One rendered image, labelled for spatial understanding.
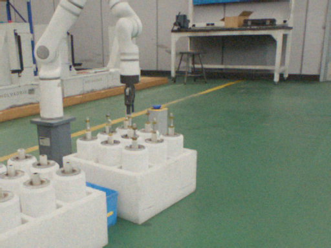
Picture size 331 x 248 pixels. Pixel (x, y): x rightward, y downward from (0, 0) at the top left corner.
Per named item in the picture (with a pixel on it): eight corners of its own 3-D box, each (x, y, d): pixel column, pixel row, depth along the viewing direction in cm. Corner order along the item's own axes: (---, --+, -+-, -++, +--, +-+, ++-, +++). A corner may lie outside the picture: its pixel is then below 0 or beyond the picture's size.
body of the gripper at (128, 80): (138, 73, 140) (138, 98, 142) (140, 72, 148) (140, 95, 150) (117, 73, 141) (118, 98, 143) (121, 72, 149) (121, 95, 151)
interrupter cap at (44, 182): (17, 185, 103) (17, 183, 103) (39, 177, 109) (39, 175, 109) (33, 192, 99) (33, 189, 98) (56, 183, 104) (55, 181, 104)
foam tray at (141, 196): (65, 198, 156) (62, 157, 151) (125, 172, 185) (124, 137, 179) (139, 225, 132) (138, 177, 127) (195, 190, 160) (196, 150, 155)
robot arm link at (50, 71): (40, 41, 162) (43, 81, 167) (32, 41, 153) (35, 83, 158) (61, 40, 161) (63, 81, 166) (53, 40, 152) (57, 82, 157)
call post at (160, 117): (146, 172, 184) (146, 109, 175) (154, 168, 189) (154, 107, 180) (158, 175, 179) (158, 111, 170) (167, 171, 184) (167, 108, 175)
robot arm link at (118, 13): (148, 31, 140) (132, -1, 142) (132, 30, 134) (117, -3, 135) (136, 41, 145) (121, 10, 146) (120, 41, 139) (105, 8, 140)
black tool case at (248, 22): (246, 28, 548) (246, 20, 544) (276, 27, 530) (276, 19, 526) (242, 27, 518) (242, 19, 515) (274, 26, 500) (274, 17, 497)
